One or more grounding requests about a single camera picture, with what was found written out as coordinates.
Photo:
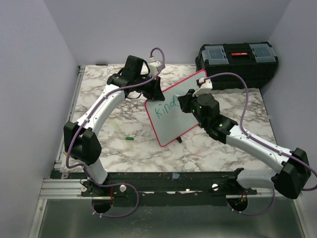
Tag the aluminium frame extrusion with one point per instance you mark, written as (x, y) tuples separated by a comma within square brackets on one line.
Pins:
[(56, 187)]

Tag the blue tape piece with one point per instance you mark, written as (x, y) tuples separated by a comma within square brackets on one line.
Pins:
[(175, 175)]

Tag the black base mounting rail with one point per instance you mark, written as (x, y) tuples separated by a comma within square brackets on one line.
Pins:
[(154, 189)]

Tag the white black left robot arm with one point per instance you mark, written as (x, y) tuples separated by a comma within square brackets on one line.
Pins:
[(81, 137)]

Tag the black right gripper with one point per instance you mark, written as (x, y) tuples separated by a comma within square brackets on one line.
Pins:
[(185, 99)]

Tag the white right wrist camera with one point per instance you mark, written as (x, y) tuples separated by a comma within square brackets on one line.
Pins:
[(204, 86)]

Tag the pink framed whiteboard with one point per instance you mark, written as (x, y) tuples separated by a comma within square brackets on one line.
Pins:
[(166, 118)]

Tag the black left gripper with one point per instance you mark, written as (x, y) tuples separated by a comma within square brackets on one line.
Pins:
[(155, 93)]

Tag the black plastic toolbox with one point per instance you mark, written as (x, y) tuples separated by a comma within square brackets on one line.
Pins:
[(256, 63)]

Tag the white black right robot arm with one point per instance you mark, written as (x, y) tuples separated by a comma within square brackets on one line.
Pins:
[(288, 169)]

